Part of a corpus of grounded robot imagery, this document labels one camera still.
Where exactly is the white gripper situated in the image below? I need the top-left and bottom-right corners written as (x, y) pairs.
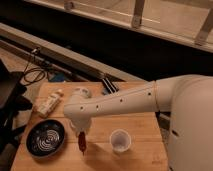
top-left (70, 118), bottom-right (92, 134)

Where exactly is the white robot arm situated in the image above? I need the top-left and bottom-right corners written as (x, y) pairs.
top-left (63, 75), bottom-right (213, 171)

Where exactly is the black patterned bowl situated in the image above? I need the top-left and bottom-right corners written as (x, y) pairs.
top-left (26, 119), bottom-right (65, 158)

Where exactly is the white squeeze bottle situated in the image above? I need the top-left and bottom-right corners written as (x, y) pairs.
top-left (37, 89), bottom-right (63, 118)

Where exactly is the wooden cutting board table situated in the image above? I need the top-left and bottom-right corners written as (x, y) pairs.
top-left (10, 81), bottom-right (171, 171)

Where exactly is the black white striped object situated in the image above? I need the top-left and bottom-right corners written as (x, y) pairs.
top-left (101, 78), bottom-right (119, 95)

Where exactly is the black chair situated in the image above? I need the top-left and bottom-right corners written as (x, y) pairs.
top-left (0, 59), bottom-right (32, 154)

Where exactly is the black cable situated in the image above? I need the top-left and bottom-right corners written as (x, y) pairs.
top-left (20, 46), bottom-right (54, 86)

